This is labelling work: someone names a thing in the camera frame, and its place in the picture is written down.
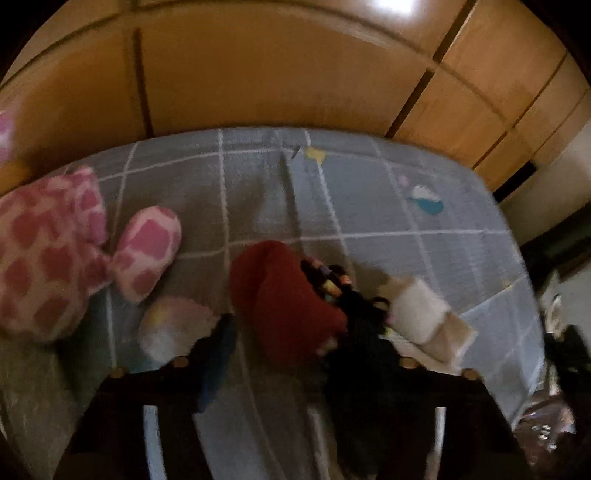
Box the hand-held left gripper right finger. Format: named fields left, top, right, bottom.
left=397, top=355, right=536, bottom=480

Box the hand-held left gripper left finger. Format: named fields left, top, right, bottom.
left=53, top=314, right=238, bottom=480

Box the red knit cloth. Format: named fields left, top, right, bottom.
left=229, top=240, right=349, bottom=367

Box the black cloth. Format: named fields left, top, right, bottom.
left=300, top=261, right=439, bottom=480

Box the pink white plush rabbit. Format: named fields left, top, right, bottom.
left=0, top=166, right=183, bottom=344

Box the white pastel soft toy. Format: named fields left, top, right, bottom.
left=139, top=295, right=220, bottom=365

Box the shiny plastic bag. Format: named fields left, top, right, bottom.
left=512, top=392, right=578, bottom=467

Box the beige and white plush item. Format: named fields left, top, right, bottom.
left=376, top=276, right=478, bottom=365

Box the dark clutter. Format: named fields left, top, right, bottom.
left=540, top=272, right=591, bottom=398

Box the grey checked bed sheet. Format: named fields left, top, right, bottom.
left=0, top=127, right=548, bottom=480

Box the wooden wardrobe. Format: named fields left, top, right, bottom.
left=0, top=0, right=591, bottom=195

